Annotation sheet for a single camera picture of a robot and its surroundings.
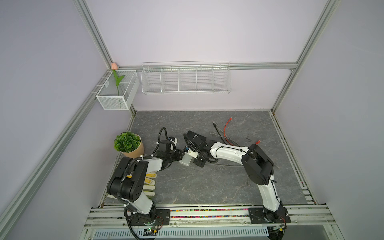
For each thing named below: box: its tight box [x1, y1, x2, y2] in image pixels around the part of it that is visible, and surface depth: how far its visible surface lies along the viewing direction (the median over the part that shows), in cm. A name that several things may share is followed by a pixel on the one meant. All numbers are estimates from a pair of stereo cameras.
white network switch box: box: [178, 152, 193, 166], surface depth 93 cm
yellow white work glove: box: [142, 171, 157, 197], surface depth 86 cm
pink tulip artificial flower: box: [111, 62, 125, 96], surface depth 92 cm
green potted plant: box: [113, 131, 145, 159], surface depth 88 cm
